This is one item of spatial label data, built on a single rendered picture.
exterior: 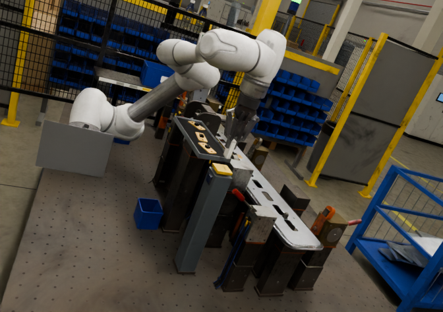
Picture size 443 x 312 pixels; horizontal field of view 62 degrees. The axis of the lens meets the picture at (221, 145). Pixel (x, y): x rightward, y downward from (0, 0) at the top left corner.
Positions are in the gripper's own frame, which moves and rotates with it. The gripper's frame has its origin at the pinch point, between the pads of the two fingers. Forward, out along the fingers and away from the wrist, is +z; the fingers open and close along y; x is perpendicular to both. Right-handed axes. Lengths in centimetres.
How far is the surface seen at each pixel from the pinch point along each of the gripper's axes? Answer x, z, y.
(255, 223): -13.4, 21.3, 13.5
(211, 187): -3.2, 14.4, -3.1
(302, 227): -10.1, 23.8, 39.0
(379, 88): 226, -17, 297
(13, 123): 261, 125, -76
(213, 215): -3.6, 26.0, 1.9
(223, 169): -1.4, 7.9, 0.2
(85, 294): -13, 54, -38
